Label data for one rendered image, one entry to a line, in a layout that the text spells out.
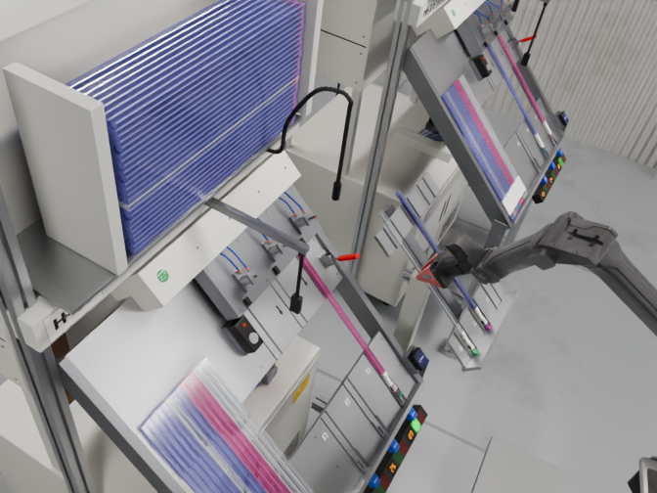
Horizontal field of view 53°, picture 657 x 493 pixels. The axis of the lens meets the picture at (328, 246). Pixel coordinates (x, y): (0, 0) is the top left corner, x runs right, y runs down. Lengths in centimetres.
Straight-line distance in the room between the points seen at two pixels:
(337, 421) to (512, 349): 148
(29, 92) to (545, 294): 265
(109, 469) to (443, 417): 136
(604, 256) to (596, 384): 180
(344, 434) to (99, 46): 101
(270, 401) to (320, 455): 34
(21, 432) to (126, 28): 110
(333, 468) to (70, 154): 96
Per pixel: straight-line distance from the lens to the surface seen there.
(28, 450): 188
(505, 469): 194
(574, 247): 126
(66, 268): 116
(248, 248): 144
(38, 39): 111
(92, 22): 118
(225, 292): 138
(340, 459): 164
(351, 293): 172
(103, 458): 183
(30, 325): 111
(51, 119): 100
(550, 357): 302
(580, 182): 402
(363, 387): 170
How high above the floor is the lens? 222
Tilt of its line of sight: 45 degrees down
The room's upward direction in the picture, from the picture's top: 9 degrees clockwise
